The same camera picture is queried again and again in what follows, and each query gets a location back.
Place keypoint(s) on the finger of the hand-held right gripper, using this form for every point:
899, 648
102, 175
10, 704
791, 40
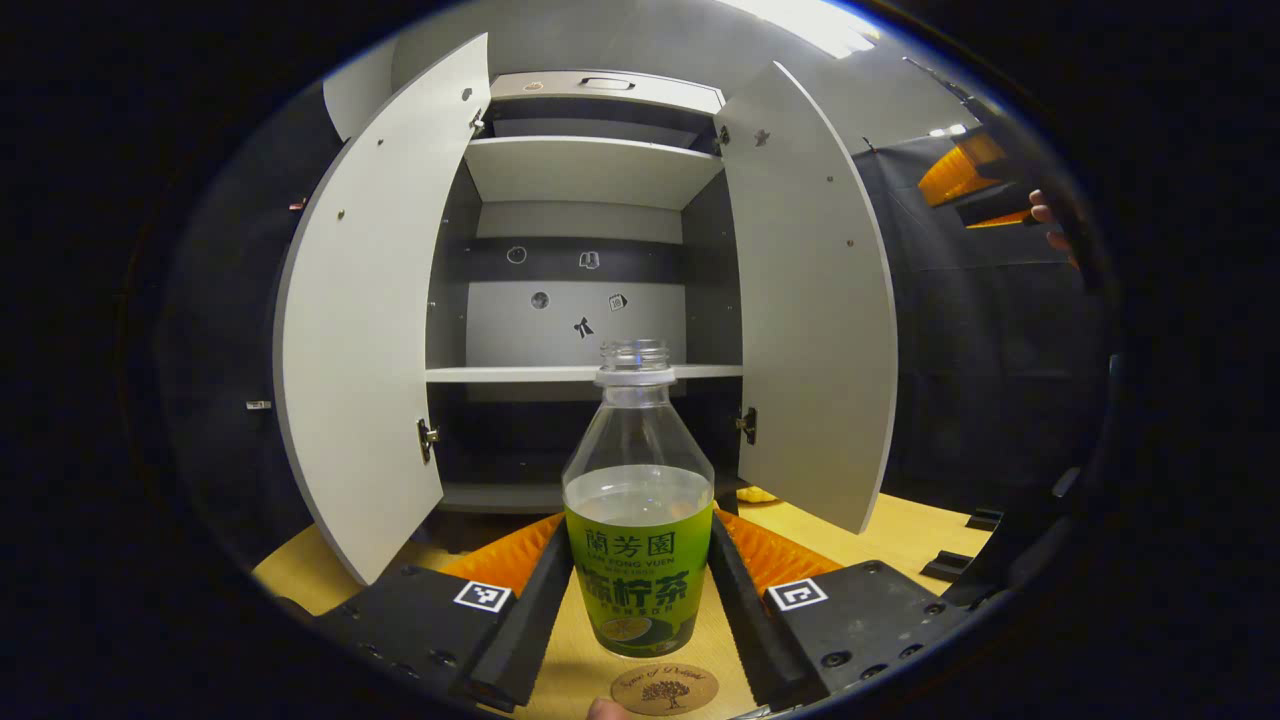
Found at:
955, 175
1000, 208

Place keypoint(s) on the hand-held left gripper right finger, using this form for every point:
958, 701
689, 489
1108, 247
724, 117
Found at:
745, 640

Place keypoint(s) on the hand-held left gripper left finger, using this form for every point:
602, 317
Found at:
525, 640

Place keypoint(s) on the round brown coaster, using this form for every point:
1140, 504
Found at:
665, 690

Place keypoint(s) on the green label plastic bottle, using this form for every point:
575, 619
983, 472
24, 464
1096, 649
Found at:
638, 590

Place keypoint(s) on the white cabinet door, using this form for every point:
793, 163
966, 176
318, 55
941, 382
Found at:
810, 330
360, 350

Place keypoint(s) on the white cabinet shelf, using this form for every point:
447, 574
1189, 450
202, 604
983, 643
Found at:
590, 170
500, 373

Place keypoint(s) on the beige cabinet drawer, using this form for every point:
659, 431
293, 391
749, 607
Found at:
680, 97

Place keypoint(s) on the small ceiling light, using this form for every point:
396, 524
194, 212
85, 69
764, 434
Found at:
947, 130

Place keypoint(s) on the black backdrop cloth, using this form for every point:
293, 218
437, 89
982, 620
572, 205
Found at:
980, 350

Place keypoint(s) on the black table clamp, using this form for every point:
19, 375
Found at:
945, 566
985, 519

